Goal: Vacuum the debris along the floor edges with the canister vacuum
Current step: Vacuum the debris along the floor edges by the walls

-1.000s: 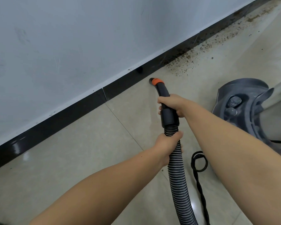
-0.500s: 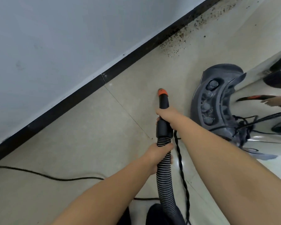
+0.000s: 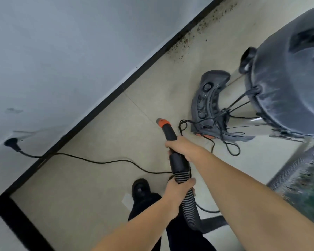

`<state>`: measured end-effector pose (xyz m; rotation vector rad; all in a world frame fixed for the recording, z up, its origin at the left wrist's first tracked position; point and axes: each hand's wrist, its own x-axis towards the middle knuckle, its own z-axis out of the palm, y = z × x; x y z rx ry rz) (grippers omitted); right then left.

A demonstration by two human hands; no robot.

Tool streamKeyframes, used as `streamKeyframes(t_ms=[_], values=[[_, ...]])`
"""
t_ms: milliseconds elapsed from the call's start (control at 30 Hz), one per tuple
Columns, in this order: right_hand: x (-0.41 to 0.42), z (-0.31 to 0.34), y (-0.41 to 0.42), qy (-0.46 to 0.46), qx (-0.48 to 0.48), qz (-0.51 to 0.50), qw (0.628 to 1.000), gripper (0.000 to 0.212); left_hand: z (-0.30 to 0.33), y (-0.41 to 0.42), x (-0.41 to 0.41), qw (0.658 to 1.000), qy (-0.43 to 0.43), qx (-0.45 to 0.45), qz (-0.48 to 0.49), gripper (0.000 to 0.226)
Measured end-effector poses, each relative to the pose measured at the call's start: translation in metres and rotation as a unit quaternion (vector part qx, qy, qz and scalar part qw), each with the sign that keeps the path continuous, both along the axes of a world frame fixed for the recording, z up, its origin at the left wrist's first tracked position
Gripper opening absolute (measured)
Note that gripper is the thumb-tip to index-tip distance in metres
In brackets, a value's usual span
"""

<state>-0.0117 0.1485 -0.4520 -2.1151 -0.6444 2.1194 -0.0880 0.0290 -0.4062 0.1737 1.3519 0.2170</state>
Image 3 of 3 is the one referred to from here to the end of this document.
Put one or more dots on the brown dirt debris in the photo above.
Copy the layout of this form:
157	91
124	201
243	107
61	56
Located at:
183	41

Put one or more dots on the person's right forearm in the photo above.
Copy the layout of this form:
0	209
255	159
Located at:
251	211

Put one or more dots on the person's left forearm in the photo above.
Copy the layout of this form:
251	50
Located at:
136	230

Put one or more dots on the person's black left shoe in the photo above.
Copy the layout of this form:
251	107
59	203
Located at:
141	190

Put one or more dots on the person's dark right trouser leg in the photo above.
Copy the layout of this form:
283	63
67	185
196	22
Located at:
183	237

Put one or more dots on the black skirting board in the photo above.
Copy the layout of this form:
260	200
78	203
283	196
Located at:
120	87

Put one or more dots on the person's right hand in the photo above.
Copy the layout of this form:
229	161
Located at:
188	150

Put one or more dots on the white wall socket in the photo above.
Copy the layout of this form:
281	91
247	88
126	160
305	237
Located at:
28	134

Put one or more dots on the person's left hand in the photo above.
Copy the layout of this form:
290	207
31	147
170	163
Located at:
176	196

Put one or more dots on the green lace bed skirt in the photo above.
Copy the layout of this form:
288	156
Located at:
303	180

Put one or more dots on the grey vacuum cleaner orange knobs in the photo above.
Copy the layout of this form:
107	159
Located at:
282	75

